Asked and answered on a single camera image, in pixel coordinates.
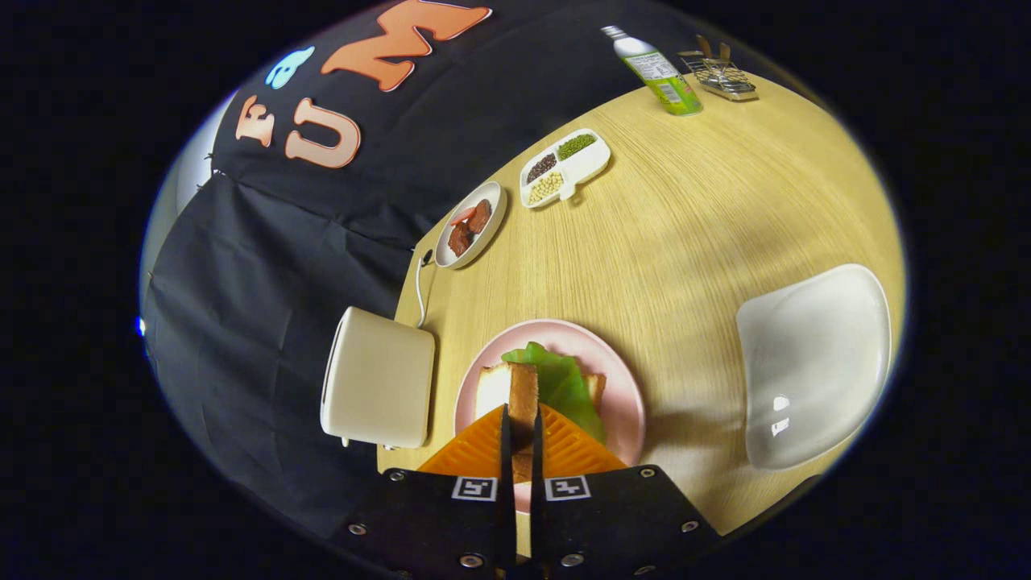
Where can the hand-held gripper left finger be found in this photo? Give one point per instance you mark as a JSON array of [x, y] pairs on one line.
[[435, 524]]

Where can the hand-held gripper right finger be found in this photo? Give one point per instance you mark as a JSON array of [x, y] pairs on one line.
[[612, 524]]

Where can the green lettuce leaf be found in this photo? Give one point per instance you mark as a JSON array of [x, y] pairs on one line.
[[564, 387]]

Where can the toasted bread slice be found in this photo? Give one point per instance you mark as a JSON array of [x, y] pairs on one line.
[[522, 395]]

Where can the pink round plate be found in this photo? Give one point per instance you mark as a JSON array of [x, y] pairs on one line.
[[624, 427]]

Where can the cream white toaster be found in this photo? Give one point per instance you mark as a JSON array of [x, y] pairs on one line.
[[378, 379]]

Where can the white rounded square plate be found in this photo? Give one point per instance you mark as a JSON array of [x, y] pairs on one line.
[[813, 362]]

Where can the black backdrop cloth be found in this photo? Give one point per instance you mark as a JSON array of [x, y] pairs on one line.
[[242, 322]]

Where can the brown meat piece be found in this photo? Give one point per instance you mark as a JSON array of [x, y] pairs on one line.
[[481, 216], [461, 239]]

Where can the white round plate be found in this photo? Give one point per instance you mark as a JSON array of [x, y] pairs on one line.
[[491, 229]]

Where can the pink sausage slice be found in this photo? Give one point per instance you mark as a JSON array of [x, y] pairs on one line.
[[461, 216]]

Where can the pile of yellow soybeans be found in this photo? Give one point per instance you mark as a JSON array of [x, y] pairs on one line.
[[546, 187]]

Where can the white divided dish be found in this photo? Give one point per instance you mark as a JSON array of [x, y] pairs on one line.
[[584, 165]]

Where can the pile of dark red beans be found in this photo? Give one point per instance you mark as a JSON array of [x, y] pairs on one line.
[[541, 167]]

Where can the pile of green mung beans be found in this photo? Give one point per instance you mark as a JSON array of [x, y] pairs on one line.
[[576, 146]]

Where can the green label drink bottle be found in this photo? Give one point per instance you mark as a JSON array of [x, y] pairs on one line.
[[660, 76]]

